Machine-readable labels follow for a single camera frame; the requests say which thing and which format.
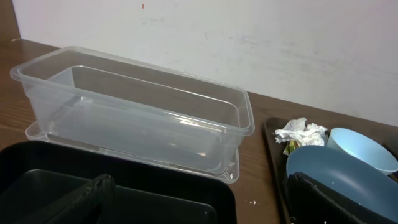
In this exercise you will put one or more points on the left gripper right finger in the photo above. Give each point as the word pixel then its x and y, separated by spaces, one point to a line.
pixel 309 201

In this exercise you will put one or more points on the dark brown serving tray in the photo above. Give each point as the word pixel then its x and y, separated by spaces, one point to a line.
pixel 277 163

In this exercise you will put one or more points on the clear plastic bin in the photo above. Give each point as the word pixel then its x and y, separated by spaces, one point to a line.
pixel 142 111

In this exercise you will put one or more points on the crumpled white tissue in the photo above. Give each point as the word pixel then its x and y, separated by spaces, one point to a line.
pixel 303 134

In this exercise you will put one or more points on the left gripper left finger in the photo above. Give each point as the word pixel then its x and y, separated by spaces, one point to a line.
pixel 93 202

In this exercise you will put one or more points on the yellow green wrapper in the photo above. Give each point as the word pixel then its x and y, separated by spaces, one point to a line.
pixel 290 147

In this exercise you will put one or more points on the light blue bowl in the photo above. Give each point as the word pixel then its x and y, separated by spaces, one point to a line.
pixel 362 148

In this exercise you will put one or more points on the black plastic bin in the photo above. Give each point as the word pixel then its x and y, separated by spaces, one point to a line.
pixel 35 173

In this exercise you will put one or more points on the dark blue plate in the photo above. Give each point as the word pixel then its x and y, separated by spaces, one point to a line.
pixel 348 176

